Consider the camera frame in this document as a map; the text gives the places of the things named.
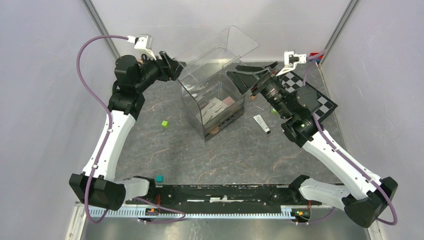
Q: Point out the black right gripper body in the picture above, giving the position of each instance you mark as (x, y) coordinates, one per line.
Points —
(276, 93)

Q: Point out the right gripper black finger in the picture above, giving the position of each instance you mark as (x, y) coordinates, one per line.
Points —
(255, 70)
(244, 81)

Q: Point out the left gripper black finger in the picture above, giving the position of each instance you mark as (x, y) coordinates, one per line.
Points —
(171, 64)
(172, 74)

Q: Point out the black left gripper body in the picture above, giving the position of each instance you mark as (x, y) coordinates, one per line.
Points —
(151, 71)

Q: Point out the pink compact case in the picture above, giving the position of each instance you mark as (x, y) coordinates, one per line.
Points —
(228, 101)

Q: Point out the clear acrylic drawer organizer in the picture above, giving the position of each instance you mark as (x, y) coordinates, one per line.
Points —
(205, 77)

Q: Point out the white cosmetic tube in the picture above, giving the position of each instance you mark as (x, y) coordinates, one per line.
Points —
(261, 122)

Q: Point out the eyebrow stencil card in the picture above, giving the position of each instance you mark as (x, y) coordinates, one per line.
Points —
(212, 109)

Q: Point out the round peach powder puff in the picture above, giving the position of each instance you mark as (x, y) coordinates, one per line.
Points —
(215, 131)

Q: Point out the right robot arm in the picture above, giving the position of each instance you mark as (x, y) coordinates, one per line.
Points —
(363, 195)

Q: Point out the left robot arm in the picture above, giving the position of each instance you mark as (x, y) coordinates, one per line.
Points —
(96, 185)

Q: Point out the red blue blocks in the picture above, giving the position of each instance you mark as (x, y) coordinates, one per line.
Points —
(315, 56)

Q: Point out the lime green cube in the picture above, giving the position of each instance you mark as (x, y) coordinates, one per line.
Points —
(165, 124)

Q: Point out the teal cube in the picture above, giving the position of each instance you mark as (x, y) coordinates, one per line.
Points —
(159, 178)

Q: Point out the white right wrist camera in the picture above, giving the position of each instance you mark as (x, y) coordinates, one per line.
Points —
(291, 60)

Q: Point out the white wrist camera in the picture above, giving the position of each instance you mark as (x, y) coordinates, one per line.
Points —
(291, 60)
(142, 44)

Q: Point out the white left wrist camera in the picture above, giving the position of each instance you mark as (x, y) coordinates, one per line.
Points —
(142, 44)

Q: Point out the aluminium frame rail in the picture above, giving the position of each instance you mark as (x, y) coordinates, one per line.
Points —
(101, 27)

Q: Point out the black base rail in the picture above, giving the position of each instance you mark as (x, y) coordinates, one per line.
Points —
(227, 198)

